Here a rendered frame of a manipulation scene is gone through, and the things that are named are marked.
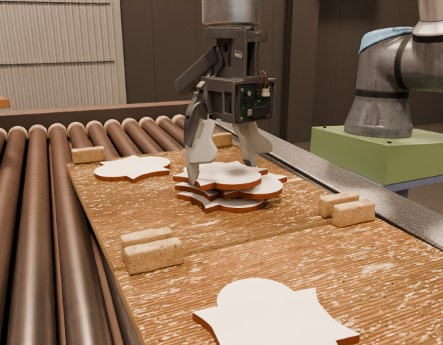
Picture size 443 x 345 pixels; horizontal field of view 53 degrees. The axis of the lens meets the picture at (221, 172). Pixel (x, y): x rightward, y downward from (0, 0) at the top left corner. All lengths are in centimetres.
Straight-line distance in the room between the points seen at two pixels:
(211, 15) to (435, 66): 52
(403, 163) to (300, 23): 367
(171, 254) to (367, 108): 67
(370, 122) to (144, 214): 60
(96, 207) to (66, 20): 326
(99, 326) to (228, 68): 34
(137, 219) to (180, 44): 358
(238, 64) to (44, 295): 34
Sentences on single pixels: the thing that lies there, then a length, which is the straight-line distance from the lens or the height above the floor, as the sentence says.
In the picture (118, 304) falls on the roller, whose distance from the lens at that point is 48.
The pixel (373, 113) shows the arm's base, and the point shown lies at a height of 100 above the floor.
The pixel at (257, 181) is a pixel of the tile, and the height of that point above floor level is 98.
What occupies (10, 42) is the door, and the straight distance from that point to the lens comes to 383.
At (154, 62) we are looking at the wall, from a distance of 405.
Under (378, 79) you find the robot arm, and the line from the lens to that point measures 103.
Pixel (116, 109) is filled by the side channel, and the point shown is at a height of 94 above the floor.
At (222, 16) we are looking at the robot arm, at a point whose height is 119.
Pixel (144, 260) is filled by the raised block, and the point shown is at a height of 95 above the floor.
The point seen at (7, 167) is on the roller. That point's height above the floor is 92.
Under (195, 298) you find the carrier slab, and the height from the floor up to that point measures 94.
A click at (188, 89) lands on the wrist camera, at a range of 66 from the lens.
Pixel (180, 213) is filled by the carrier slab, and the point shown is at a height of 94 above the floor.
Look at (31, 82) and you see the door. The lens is 386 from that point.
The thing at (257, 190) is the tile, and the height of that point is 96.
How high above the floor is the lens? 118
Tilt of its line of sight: 18 degrees down
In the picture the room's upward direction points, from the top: straight up
